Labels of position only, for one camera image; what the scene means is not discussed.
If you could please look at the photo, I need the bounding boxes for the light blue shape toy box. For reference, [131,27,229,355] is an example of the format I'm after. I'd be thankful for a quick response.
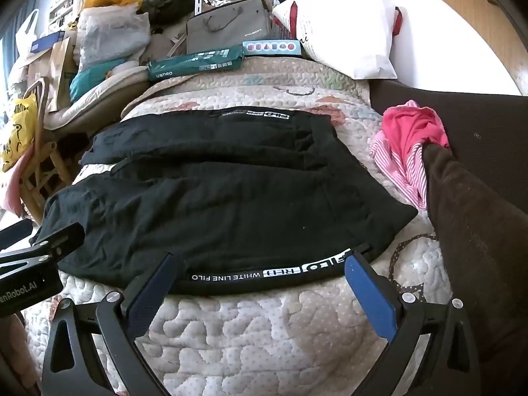
[242,40,300,56]

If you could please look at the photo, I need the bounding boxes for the green long box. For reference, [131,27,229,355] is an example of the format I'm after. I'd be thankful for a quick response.
[147,45,244,82]

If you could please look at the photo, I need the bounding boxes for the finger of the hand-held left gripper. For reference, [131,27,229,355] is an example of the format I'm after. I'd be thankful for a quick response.
[0,218,34,250]
[31,222,86,259]

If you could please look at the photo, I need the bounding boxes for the brown paper bag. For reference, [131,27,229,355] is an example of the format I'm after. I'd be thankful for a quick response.
[47,37,78,112]

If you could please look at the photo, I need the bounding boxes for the grey laptop bag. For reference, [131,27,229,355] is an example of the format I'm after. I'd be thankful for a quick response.
[186,0,274,54]

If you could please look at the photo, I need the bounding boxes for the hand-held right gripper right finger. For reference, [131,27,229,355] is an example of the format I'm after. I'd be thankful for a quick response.
[344,250,481,396]

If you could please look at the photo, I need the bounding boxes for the clear plastic bag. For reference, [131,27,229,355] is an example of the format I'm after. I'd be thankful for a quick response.
[76,6,151,69]

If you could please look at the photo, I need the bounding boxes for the white shelf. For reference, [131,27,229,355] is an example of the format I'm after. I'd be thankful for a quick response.
[49,0,76,23]

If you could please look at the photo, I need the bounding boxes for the white plastic bag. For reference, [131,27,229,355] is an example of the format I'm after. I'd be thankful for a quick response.
[16,8,41,61]

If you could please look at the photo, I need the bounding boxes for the teal cloth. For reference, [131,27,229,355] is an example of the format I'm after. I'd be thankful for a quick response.
[69,58,124,102]

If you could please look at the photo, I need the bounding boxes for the pink striped garment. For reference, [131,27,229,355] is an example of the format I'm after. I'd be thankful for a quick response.
[368,132,430,211]

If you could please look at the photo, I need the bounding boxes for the pale pink cloth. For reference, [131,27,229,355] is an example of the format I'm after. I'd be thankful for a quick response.
[0,148,38,212]

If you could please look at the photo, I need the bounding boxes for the white bag with red handles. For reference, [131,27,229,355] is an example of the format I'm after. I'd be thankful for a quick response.
[272,0,404,81]

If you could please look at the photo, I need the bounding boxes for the yellow plastic bag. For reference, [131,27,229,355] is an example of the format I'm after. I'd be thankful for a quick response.
[0,93,39,173]

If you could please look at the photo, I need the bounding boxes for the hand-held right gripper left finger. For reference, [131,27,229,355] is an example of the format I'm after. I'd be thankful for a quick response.
[40,251,176,396]

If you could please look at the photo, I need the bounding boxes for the quilted heart-patterned bedspread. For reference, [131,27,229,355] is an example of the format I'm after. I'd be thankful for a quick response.
[20,55,454,396]

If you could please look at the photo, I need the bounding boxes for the dark brown blanket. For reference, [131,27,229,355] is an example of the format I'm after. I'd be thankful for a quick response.
[369,78,528,396]

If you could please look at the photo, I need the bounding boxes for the black bag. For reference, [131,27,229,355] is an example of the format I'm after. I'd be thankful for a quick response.
[138,0,197,25]

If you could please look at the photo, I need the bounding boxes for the beige cushion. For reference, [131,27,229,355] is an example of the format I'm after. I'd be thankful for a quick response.
[43,66,153,133]

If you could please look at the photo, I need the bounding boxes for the black pants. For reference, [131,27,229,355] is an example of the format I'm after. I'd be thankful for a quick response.
[31,109,419,296]

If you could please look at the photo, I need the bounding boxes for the wooden chair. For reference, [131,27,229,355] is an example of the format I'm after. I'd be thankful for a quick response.
[20,78,83,220]

